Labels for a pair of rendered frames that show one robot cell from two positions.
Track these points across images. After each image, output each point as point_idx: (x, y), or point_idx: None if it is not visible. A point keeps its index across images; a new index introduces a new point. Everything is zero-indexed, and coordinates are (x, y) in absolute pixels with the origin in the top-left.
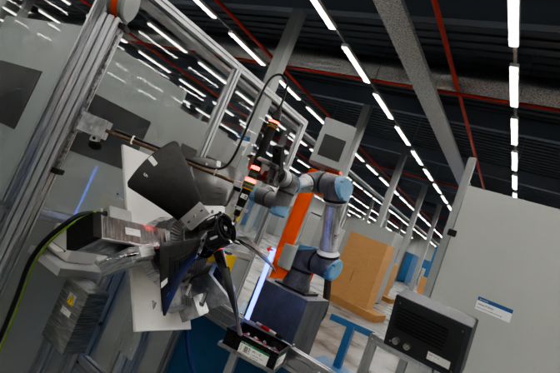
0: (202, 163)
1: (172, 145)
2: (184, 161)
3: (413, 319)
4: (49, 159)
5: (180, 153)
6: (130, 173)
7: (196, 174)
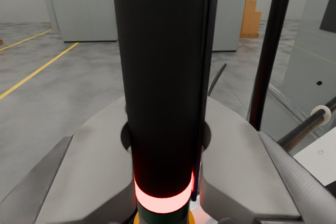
0: (290, 134)
1: (220, 69)
2: (208, 94)
3: None
4: None
5: (214, 82)
6: (329, 144)
7: (334, 184)
